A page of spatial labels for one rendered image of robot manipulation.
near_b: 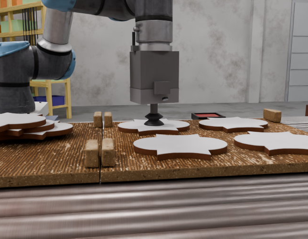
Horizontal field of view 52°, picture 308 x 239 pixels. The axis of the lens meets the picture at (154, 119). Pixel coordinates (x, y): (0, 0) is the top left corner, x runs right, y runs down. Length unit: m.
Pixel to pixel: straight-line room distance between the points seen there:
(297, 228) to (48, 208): 0.26
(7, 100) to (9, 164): 0.65
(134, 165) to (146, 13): 0.31
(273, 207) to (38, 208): 0.26
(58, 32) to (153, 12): 0.54
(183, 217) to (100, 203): 0.10
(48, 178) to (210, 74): 8.32
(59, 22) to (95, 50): 7.04
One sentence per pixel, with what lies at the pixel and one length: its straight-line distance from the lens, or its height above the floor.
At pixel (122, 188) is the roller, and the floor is 0.91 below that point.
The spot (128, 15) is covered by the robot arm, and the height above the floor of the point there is 1.17.
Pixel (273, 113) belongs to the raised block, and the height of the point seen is 0.96.
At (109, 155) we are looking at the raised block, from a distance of 0.42.
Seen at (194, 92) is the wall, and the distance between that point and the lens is 8.55.
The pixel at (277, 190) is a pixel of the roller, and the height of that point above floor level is 0.92.
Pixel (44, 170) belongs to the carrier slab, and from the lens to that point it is 0.44.
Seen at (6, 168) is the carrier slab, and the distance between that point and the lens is 0.47.
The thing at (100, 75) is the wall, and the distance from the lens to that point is 8.13.
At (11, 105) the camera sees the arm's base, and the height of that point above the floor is 0.94.
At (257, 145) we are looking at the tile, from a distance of 0.53.
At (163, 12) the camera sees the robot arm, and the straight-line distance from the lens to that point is 0.63.
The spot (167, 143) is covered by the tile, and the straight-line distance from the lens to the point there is 0.51.
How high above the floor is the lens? 1.07
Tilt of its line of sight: 10 degrees down
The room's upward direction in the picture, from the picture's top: straight up
